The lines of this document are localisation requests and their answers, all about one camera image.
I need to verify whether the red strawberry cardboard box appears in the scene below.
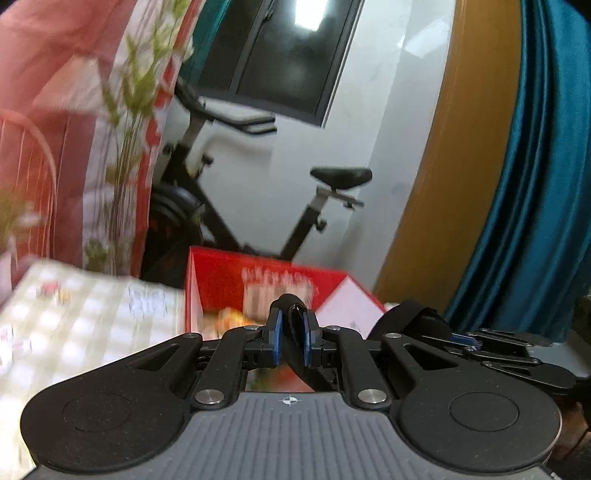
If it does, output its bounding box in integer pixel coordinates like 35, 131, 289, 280
184, 247, 386, 340

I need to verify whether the teal curtain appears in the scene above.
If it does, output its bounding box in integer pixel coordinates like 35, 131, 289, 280
446, 1, 590, 342

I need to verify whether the brown wooden door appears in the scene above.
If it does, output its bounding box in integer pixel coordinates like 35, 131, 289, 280
374, 1, 522, 312

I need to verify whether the black exercise bike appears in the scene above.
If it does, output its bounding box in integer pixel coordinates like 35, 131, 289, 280
140, 80, 373, 288

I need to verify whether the green plaid bunny tablecloth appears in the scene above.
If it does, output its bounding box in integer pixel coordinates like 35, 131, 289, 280
1, 260, 184, 479

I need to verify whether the dark window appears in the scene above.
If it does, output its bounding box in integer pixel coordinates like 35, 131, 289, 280
181, 1, 363, 126

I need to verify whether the pink printed backdrop cloth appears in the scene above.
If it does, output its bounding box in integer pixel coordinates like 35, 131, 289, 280
1, 0, 202, 296

